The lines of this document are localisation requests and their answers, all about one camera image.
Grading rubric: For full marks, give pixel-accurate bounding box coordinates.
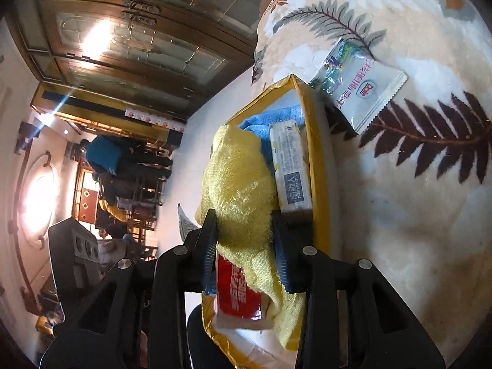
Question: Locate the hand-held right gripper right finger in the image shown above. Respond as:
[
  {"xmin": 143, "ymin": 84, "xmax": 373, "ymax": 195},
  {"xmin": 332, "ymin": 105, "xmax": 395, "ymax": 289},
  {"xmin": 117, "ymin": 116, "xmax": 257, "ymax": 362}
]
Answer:
[{"xmin": 271, "ymin": 211, "xmax": 442, "ymax": 369}]

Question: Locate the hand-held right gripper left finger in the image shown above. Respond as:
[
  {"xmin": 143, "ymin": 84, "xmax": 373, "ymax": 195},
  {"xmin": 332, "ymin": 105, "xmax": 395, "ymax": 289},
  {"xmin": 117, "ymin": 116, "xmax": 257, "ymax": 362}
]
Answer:
[{"xmin": 38, "ymin": 208, "xmax": 219, "ymax": 369}]

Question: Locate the red packet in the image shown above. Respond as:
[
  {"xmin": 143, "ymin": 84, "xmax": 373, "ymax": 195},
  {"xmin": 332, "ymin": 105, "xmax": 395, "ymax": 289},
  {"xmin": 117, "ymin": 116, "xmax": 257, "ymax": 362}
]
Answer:
[{"xmin": 204, "ymin": 254, "xmax": 275, "ymax": 331}]

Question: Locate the yellow towel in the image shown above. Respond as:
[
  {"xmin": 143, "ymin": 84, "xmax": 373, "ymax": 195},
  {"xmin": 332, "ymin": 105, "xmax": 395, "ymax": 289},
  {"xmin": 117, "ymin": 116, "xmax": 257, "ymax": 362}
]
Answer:
[{"xmin": 195, "ymin": 125, "xmax": 306, "ymax": 352}]

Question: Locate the lemon print tissue pack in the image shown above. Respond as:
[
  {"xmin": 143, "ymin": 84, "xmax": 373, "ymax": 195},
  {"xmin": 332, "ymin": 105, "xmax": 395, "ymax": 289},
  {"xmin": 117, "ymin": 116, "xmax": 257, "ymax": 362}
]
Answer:
[{"xmin": 269, "ymin": 121, "xmax": 314, "ymax": 214}]

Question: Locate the white foam box yellow tape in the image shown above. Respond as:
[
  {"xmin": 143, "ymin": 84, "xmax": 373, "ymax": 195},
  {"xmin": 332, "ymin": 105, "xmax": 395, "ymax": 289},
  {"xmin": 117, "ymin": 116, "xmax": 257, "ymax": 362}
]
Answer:
[{"xmin": 186, "ymin": 75, "xmax": 331, "ymax": 369}]

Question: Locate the blue towel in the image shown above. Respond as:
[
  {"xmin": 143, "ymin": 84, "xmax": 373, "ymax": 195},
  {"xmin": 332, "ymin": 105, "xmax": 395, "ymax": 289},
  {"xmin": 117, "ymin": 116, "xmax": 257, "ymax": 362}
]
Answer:
[{"xmin": 238, "ymin": 103, "xmax": 304, "ymax": 173}]

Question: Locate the round ceiling light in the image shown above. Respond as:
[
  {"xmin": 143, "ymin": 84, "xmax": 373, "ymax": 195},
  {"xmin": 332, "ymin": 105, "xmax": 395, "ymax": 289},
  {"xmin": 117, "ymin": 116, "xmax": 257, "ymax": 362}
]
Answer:
[{"xmin": 21, "ymin": 161, "xmax": 59, "ymax": 239}]

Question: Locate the wooden furniture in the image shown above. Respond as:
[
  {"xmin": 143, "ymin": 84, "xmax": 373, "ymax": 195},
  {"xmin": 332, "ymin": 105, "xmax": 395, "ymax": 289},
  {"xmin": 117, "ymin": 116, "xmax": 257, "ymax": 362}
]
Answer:
[{"xmin": 73, "ymin": 161, "xmax": 167, "ymax": 241}]

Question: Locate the leaf printed blanket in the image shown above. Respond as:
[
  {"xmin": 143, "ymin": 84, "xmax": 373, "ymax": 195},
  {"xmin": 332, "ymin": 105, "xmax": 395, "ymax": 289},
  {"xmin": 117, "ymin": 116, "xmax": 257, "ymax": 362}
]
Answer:
[{"xmin": 252, "ymin": 0, "xmax": 492, "ymax": 369}]

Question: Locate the row of red print boxes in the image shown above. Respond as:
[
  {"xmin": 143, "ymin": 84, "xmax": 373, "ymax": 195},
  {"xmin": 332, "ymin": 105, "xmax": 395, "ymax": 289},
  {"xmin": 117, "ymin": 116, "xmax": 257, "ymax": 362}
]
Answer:
[{"xmin": 125, "ymin": 108, "xmax": 186, "ymax": 132}]

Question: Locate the white green snack packet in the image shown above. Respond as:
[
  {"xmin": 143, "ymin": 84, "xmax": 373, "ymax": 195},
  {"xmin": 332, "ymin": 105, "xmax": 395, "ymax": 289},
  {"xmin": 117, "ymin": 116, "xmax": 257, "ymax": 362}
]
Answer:
[{"xmin": 311, "ymin": 38, "xmax": 408, "ymax": 134}]

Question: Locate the wooden glass door cabinet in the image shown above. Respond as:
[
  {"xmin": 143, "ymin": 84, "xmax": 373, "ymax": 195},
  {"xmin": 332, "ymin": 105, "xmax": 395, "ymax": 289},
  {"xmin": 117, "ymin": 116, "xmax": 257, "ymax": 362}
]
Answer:
[{"xmin": 8, "ymin": 0, "xmax": 285, "ymax": 121}]

